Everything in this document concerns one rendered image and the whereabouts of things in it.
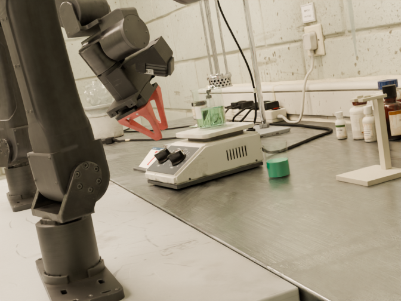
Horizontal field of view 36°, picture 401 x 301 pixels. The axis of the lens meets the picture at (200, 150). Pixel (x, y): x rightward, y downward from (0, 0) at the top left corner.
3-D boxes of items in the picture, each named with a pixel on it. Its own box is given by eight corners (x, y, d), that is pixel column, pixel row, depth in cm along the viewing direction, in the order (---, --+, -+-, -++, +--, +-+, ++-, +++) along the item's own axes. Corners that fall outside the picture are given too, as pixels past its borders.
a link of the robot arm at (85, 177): (64, 156, 74) (19, 167, 71) (99, 157, 67) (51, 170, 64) (74, 206, 75) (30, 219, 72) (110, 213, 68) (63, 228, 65)
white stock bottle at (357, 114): (348, 140, 132) (343, 101, 131) (359, 136, 136) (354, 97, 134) (369, 140, 129) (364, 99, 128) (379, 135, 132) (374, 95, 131)
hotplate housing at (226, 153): (176, 191, 110) (169, 147, 109) (145, 184, 121) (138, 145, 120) (275, 163, 121) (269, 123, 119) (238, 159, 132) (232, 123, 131)
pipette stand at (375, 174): (367, 186, 90) (356, 100, 89) (336, 180, 98) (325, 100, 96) (410, 174, 93) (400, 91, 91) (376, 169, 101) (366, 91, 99)
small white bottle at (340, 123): (339, 138, 138) (335, 111, 137) (349, 137, 137) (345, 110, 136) (335, 140, 136) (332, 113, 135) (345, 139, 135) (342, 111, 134)
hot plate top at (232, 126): (204, 139, 113) (203, 134, 113) (173, 137, 123) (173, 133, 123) (256, 126, 119) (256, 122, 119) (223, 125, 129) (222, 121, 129)
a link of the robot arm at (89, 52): (136, 54, 105) (111, 20, 103) (120, 71, 101) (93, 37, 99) (110, 67, 109) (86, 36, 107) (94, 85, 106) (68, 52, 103)
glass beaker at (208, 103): (227, 129, 118) (219, 85, 116) (194, 134, 119) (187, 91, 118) (231, 125, 124) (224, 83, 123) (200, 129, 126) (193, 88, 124)
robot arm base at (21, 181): (31, 154, 135) (-1, 161, 133) (42, 163, 117) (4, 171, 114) (39, 189, 137) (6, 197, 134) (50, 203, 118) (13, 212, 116)
